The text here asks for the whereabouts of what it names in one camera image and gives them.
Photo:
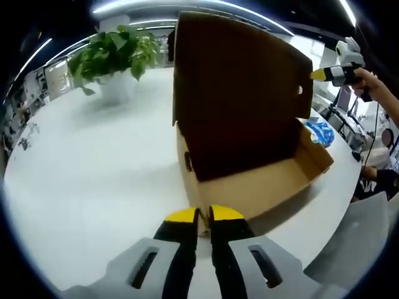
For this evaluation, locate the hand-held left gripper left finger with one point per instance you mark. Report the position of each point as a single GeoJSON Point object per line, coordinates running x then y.
{"type": "Point", "coordinates": [177, 255]}

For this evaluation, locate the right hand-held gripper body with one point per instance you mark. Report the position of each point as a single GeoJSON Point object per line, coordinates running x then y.
{"type": "Point", "coordinates": [352, 56]}

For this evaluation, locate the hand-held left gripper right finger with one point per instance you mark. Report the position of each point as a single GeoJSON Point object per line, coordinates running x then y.
{"type": "Point", "coordinates": [230, 255]}

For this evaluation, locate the blue wet wipes pack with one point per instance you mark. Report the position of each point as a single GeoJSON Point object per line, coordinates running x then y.
{"type": "Point", "coordinates": [321, 132]}

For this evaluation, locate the brown cardboard shoe box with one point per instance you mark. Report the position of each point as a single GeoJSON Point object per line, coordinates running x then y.
{"type": "Point", "coordinates": [243, 93]}

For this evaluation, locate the person's right hand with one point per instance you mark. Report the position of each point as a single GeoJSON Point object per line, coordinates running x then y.
{"type": "Point", "coordinates": [371, 85]}

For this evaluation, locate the small black table object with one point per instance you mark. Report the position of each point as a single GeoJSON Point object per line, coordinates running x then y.
{"type": "Point", "coordinates": [28, 137]}

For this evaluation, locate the potted green plant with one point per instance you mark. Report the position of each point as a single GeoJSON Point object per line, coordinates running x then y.
{"type": "Point", "coordinates": [115, 53]}

